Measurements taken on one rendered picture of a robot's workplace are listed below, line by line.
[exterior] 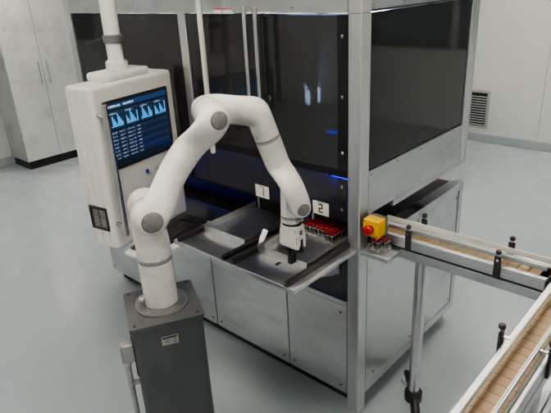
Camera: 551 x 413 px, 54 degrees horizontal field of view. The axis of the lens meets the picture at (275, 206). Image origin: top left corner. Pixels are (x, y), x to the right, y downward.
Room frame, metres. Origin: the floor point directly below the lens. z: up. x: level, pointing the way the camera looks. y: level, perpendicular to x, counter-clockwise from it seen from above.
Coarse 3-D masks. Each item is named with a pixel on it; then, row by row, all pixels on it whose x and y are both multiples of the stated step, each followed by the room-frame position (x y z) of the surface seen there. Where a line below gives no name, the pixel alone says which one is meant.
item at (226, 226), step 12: (252, 204) 2.45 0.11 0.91; (228, 216) 2.33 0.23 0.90; (240, 216) 2.36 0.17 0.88; (252, 216) 2.36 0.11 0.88; (264, 216) 2.35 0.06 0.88; (276, 216) 2.34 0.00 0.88; (204, 228) 2.22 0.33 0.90; (216, 228) 2.25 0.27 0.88; (228, 228) 2.24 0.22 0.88; (240, 228) 2.23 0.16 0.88; (252, 228) 2.23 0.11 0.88; (264, 228) 2.22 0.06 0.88; (228, 240) 2.12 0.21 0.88; (240, 240) 2.06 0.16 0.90
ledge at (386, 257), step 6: (366, 252) 1.94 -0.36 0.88; (372, 252) 1.93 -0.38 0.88; (378, 252) 1.93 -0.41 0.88; (384, 252) 1.93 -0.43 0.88; (390, 252) 1.92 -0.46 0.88; (396, 252) 1.92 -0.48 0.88; (372, 258) 1.92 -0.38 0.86; (378, 258) 1.90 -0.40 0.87; (384, 258) 1.88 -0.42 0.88; (390, 258) 1.88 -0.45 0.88
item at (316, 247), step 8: (272, 240) 2.05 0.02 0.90; (312, 240) 2.07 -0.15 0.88; (320, 240) 2.06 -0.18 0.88; (344, 240) 2.00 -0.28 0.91; (264, 248) 1.97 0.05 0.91; (272, 248) 2.01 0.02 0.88; (280, 248) 2.01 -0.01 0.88; (304, 248) 2.00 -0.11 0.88; (312, 248) 1.99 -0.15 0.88; (320, 248) 1.99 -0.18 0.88; (328, 248) 1.92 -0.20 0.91; (336, 248) 1.96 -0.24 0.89; (272, 256) 1.94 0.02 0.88; (280, 256) 1.91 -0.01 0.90; (296, 256) 1.93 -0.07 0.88; (304, 256) 1.93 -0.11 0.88; (312, 256) 1.92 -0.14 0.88; (320, 256) 1.88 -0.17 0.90; (296, 264) 1.85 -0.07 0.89; (304, 264) 1.82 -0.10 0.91
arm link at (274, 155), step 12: (264, 144) 1.78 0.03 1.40; (276, 144) 1.79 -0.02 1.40; (264, 156) 1.79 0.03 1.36; (276, 156) 1.79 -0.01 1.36; (276, 168) 1.79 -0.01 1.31; (288, 168) 1.79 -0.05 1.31; (276, 180) 1.77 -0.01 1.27; (288, 180) 1.76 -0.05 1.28; (300, 180) 1.76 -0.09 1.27; (288, 192) 1.74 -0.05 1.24; (300, 192) 1.74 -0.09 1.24; (288, 204) 1.78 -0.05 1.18; (300, 204) 1.74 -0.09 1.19; (300, 216) 1.74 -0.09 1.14
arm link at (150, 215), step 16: (208, 112) 1.66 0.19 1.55; (224, 112) 1.67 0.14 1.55; (192, 128) 1.67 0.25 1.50; (208, 128) 1.65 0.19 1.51; (224, 128) 1.66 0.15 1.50; (176, 144) 1.70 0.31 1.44; (192, 144) 1.68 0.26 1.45; (208, 144) 1.68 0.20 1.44; (176, 160) 1.67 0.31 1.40; (192, 160) 1.68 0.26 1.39; (160, 176) 1.65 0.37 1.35; (176, 176) 1.66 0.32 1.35; (160, 192) 1.62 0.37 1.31; (176, 192) 1.65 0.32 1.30; (144, 208) 1.58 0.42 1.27; (160, 208) 1.60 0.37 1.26; (144, 224) 1.56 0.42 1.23; (160, 224) 1.58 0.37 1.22
